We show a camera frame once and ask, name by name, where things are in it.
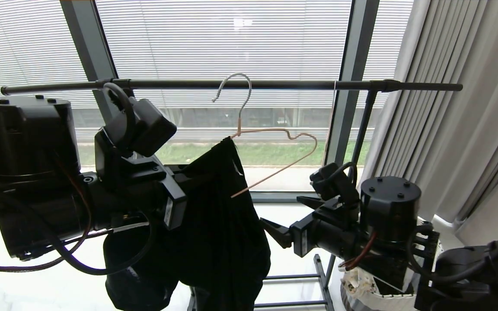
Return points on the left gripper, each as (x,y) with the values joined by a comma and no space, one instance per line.
(145,203)

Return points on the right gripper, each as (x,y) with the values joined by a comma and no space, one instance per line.
(327,235)

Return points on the black garment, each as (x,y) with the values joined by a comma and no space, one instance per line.
(218,224)

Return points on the cream printed garment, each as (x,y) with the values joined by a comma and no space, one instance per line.
(357,283)

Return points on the pink clothes hanger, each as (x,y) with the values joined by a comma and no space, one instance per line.
(332,112)
(262,129)

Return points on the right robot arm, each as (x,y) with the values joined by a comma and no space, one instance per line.
(389,207)

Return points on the white laundry basket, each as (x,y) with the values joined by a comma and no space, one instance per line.
(361,298)

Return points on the black clothes rack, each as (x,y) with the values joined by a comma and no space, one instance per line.
(275,84)

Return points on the window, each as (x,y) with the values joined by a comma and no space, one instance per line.
(89,43)

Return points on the beige curtain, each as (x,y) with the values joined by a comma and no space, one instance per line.
(456,86)

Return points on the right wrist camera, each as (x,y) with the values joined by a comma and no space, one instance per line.
(331,183)

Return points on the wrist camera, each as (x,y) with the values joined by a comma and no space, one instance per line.
(331,183)
(145,125)

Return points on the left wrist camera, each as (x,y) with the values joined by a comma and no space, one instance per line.
(145,125)

